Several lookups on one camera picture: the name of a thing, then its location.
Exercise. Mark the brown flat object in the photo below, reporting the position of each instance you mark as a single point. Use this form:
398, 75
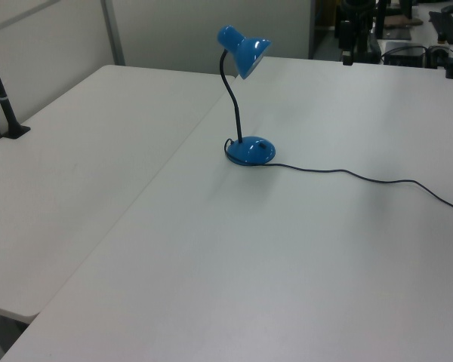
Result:
402, 21

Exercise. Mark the grey partition frame post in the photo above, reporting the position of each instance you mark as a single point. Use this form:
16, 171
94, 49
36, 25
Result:
113, 34

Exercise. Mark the black box device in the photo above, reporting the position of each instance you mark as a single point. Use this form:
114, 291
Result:
404, 54

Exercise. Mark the black clamp pole stand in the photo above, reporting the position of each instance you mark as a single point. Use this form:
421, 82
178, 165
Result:
5, 109

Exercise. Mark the blue gooseneck desk lamp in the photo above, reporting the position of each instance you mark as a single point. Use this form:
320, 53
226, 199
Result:
249, 150

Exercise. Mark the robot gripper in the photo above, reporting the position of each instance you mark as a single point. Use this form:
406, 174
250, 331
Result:
346, 34

